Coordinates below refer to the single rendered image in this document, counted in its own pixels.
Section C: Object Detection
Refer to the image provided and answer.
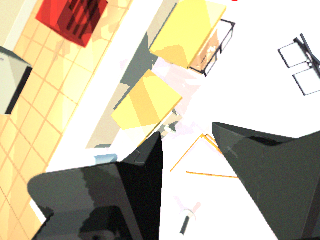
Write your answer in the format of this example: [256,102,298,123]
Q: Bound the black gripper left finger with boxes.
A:
[26,131,163,240]

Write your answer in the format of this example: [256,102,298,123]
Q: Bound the black-framed glasses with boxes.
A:
[189,19,237,78]

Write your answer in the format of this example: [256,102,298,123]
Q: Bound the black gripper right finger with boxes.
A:
[211,121,320,240]

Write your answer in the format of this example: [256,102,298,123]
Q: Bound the black-rimmed glasses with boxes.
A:
[277,33,320,96]

